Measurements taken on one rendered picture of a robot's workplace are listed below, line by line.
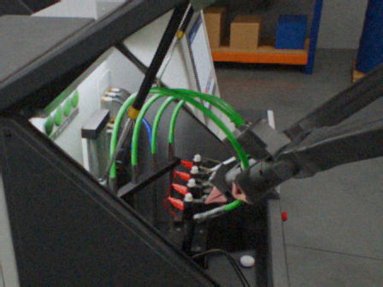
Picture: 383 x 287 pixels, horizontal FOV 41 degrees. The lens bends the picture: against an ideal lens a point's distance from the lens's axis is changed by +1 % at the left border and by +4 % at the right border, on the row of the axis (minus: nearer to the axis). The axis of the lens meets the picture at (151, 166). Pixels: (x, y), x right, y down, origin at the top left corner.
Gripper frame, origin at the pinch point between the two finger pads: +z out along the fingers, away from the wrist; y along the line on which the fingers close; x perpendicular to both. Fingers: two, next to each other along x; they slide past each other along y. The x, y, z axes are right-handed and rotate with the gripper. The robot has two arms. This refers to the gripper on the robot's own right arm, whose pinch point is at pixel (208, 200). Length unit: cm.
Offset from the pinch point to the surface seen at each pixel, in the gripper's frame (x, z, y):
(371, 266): -146, 53, -109
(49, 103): 31, -9, 40
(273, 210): -27.3, 3.7, -19.7
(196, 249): 5.2, 10.0, -7.7
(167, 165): -15.9, 13.5, 12.9
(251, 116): -95, 20, 0
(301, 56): -505, 115, -23
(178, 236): 1.3, 14.7, -2.9
